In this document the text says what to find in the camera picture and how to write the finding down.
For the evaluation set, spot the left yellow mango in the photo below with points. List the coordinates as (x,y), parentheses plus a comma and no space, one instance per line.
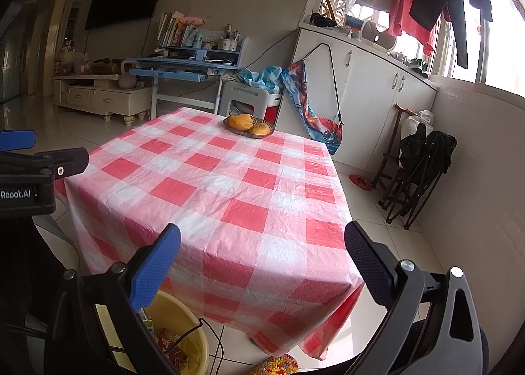
(240,122)

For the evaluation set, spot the dark wicker fruit basket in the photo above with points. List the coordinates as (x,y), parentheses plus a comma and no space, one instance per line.
(247,134)

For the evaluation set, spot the red floor object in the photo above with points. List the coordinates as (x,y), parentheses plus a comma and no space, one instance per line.
(360,181)

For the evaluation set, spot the black folded chair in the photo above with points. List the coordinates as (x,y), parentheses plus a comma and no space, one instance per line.
(409,178)

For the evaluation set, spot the red hanging garment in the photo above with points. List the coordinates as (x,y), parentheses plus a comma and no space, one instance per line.
(401,21)

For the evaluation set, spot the colourful hanging bag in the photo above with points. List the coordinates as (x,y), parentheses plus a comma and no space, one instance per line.
(321,129)

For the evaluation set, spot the white plastic stool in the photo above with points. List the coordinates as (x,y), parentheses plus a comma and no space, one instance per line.
(257,98)

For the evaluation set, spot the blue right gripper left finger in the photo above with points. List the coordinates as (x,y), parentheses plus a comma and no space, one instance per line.
(149,266)

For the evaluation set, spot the pink checkered tablecloth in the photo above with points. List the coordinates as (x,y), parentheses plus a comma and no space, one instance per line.
(262,225)

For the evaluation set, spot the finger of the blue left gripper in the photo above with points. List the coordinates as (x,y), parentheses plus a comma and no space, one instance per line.
(17,140)

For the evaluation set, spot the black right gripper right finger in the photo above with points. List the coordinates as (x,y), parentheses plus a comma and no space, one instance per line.
(375,262)

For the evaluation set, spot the light blue crumpled cloth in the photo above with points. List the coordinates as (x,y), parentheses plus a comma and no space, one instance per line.
(268,79)

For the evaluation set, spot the white wall cabinet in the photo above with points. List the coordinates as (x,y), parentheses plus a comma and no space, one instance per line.
(349,77)

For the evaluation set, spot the wooden folding stool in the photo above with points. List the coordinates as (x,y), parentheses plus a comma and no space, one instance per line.
(391,145)

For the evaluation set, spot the cream TV stand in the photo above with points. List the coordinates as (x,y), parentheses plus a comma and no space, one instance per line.
(101,95)

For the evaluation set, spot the row of books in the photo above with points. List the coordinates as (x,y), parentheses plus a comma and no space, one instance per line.
(172,27)

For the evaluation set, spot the blue study desk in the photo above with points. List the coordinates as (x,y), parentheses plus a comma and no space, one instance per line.
(196,66)

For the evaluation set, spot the yellow mango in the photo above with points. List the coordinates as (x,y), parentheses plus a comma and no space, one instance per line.
(260,129)
(240,122)

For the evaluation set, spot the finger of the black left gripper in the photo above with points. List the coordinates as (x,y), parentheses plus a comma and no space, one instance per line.
(66,162)

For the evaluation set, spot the right yellow mango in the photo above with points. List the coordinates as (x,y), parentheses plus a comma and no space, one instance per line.
(260,129)

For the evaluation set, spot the yellow trash bin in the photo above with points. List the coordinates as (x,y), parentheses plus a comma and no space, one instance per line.
(179,334)

